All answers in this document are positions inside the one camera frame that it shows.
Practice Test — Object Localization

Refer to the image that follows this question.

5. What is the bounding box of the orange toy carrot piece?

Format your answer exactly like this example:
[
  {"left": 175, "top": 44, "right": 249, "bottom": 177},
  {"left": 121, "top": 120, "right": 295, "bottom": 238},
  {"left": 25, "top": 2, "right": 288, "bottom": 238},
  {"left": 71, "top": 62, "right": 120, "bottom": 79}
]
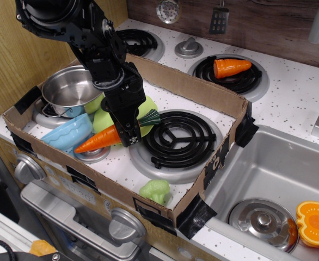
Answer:
[{"left": 213, "top": 59, "right": 252, "bottom": 79}]

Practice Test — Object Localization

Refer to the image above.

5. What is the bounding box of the orange toy carrot green top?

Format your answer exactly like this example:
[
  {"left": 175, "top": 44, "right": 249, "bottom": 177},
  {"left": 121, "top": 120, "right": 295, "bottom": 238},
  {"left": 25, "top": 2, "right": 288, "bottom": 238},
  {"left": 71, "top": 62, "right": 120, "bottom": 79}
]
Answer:
[{"left": 74, "top": 109, "right": 161, "bottom": 153}]

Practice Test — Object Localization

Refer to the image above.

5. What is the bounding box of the silver stove knob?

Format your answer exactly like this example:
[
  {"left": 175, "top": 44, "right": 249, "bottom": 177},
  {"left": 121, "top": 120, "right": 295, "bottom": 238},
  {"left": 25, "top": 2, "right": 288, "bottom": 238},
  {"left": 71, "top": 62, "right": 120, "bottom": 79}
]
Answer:
[
  {"left": 71, "top": 146, "right": 111, "bottom": 164},
  {"left": 174, "top": 37, "right": 204, "bottom": 59}
]

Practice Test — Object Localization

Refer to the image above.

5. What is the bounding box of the silver sink basin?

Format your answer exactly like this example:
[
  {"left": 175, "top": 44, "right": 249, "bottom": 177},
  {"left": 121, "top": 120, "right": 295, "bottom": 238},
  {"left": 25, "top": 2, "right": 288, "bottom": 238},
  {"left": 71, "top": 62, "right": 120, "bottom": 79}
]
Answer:
[{"left": 203, "top": 125, "right": 319, "bottom": 261}]

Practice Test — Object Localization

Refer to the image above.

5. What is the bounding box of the light green plastic plate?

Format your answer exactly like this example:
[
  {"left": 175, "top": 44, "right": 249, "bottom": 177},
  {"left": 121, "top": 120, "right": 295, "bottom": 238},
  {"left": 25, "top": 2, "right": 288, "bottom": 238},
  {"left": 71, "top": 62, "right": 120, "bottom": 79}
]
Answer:
[{"left": 93, "top": 96, "right": 157, "bottom": 137}]

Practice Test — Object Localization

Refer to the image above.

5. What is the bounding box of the silver back stove knob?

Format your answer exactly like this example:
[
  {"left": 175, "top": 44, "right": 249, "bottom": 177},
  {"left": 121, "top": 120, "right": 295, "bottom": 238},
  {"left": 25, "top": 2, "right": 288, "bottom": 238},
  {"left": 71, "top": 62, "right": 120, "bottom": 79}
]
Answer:
[{"left": 174, "top": 37, "right": 204, "bottom": 59}]

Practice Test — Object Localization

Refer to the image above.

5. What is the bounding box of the black burner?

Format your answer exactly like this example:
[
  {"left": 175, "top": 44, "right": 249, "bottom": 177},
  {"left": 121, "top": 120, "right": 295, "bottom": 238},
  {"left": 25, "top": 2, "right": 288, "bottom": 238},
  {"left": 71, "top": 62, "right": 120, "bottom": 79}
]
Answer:
[
  {"left": 129, "top": 110, "right": 223, "bottom": 184},
  {"left": 188, "top": 54, "right": 270, "bottom": 103},
  {"left": 117, "top": 29, "right": 165, "bottom": 62}
]

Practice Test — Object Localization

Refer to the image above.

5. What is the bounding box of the small steel pot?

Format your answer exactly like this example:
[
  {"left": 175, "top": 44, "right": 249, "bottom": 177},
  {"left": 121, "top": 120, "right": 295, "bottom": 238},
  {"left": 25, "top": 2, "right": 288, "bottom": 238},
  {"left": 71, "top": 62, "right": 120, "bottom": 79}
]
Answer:
[{"left": 41, "top": 65, "right": 104, "bottom": 118}]

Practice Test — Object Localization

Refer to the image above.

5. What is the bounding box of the hanging silver strainer ladle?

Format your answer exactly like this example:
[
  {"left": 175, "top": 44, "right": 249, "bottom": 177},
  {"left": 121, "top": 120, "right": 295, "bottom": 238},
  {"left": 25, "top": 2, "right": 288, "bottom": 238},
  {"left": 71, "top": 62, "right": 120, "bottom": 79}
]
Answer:
[{"left": 156, "top": 0, "right": 181, "bottom": 24}]

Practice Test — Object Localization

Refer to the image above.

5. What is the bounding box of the back left black burner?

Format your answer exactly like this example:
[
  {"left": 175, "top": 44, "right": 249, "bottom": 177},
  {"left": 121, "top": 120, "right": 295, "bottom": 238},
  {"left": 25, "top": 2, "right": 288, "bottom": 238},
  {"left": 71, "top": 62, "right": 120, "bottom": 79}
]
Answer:
[{"left": 117, "top": 29, "right": 165, "bottom": 62}]

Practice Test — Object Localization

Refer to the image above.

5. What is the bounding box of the orange object bottom left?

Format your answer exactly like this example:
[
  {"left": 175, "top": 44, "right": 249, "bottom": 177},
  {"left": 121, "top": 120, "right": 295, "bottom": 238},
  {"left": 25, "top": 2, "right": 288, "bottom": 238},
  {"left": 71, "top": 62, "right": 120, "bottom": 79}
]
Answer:
[{"left": 29, "top": 239, "right": 57, "bottom": 257}]

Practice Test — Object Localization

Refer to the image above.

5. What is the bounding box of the silver left oven knob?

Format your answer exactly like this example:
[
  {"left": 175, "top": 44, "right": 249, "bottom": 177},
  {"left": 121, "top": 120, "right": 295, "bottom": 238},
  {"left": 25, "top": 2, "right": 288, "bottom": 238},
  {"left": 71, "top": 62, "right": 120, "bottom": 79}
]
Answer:
[{"left": 14, "top": 153, "right": 46, "bottom": 184}]

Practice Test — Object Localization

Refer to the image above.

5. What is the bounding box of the front right black burner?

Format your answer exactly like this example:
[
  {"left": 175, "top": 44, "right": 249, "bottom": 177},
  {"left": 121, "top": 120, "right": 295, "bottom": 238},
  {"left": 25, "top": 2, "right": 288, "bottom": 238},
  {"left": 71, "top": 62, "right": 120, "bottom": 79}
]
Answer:
[{"left": 129, "top": 110, "right": 223, "bottom": 184}]

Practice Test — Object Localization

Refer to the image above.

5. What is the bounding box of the steel pot lid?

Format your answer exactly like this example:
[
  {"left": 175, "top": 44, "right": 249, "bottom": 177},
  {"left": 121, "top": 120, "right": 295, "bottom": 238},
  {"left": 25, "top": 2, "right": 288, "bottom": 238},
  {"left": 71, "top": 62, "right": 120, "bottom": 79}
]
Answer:
[{"left": 226, "top": 198, "right": 299, "bottom": 253}]

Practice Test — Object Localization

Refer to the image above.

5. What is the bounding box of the cardboard fence with black tape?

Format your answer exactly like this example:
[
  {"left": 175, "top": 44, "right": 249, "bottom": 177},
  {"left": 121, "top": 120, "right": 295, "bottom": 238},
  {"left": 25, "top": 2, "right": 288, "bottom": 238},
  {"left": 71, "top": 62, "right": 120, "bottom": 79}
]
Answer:
[{"left": 2, "top": 54, "right": 258, "bottom": 239}]

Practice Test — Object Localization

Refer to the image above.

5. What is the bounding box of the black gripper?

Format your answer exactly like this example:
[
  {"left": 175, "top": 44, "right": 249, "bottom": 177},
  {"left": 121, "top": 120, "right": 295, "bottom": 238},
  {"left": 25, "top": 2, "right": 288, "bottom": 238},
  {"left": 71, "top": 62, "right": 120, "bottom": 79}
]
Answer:
[{"left": 101, "top": 62, "right": 146, "bottom": 147}]

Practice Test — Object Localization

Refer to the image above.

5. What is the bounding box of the silver oven door handle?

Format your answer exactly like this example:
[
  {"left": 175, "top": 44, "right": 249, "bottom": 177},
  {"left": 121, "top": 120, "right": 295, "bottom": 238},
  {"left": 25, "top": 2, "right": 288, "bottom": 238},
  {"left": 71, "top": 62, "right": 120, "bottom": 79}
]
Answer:
[{"left": 21, "top": 182, "right": 142, "bottom": 260}]

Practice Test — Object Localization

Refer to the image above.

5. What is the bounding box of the orange toy fruit half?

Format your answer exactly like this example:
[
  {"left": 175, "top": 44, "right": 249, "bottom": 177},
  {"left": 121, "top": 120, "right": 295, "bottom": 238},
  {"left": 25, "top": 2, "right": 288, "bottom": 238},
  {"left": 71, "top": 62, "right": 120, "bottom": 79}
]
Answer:
[{"left": 296, "top": 201, "right": 319, "bottom": 248}]

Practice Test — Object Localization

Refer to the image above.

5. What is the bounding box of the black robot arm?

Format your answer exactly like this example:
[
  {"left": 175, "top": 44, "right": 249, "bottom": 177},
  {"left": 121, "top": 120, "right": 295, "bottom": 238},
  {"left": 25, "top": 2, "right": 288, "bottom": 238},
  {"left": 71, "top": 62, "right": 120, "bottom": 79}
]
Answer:
[{"left": 15, "top": 1, "right": 146, "bottom": 147}]

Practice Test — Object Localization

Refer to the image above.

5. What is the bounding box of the silver middle stove knob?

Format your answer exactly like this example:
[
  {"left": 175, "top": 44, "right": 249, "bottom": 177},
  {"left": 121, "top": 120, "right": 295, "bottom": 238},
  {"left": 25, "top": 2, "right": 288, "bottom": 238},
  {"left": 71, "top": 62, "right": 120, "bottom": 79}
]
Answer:
[{"left": 71, "top": 146, "right": 111, "bottom": 164}]

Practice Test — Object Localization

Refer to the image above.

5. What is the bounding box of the light blue plastic bowl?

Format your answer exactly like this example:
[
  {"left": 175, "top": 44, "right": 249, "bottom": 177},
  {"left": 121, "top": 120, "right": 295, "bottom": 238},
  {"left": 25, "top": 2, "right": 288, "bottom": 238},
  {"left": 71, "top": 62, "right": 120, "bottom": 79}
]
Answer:
[{"left": 41, "top": 113, "right": 93, "bottom": 151}]

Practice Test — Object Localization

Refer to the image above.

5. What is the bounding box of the green toy broccoli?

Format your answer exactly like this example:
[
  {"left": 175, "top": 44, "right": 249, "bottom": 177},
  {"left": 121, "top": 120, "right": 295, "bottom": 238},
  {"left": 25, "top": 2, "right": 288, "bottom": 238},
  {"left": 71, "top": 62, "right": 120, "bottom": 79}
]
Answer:
[{"left": 139, "top": 179, "right": 170, "bottom": 204}]

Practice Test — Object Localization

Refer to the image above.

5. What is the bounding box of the black cable bottom left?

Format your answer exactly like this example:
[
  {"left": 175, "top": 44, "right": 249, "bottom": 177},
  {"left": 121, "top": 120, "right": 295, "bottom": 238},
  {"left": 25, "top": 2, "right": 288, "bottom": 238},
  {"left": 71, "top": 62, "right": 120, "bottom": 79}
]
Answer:
[{"left": 0, "top": 237, "right": 16, "bottom": 261}]

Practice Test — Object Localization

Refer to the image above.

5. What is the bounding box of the silver oven knob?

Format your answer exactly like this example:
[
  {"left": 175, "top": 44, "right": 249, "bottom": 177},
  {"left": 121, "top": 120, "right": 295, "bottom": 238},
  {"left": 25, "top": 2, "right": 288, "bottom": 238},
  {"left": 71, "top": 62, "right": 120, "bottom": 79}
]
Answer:
[
  {"left": 108, "top": 207, "right": 146, "bottom": 244},
  {"left": 14, "top": 153, "right": 46, "bottom": 184}
]

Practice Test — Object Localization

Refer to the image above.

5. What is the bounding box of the back right black burner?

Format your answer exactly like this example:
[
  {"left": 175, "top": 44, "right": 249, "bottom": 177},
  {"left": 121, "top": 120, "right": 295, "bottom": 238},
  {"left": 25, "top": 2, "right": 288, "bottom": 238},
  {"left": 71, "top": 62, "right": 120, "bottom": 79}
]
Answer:
[{"left": 188, "top": 54, "right": 270, "bottom": 103}]

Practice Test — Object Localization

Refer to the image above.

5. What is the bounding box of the silver right oven knob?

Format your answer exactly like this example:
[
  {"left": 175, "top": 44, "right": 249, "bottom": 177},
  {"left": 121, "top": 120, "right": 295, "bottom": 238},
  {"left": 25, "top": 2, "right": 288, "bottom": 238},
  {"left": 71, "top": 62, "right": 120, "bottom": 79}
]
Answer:
[{"left": 108, "top": 207, "right": 146, "bottom": 244}]

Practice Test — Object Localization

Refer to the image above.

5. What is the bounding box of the hanging silver spatula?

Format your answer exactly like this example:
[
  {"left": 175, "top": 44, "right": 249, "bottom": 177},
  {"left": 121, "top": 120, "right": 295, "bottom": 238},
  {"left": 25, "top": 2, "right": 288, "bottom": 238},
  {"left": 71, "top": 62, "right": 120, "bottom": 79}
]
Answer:
[{"left": 208, "top": 1, "right": 229, "bottom": 35}]

